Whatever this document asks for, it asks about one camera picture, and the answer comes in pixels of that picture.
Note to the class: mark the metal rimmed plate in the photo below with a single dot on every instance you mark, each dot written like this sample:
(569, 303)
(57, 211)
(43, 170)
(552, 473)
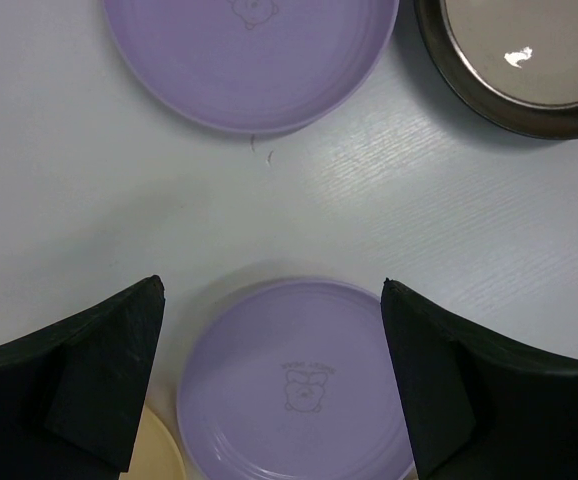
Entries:
(515, 63)

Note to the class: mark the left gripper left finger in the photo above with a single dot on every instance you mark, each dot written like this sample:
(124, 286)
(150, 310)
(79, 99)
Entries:
(72, 393)

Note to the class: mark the tan plate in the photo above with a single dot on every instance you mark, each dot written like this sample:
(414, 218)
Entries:
(156, 455)

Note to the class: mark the purple plate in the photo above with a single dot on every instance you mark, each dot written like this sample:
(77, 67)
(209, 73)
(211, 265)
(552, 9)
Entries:
(251, 67)
(294, 381)

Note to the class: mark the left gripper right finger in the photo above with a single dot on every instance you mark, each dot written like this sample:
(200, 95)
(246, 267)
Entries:
(477, 404)

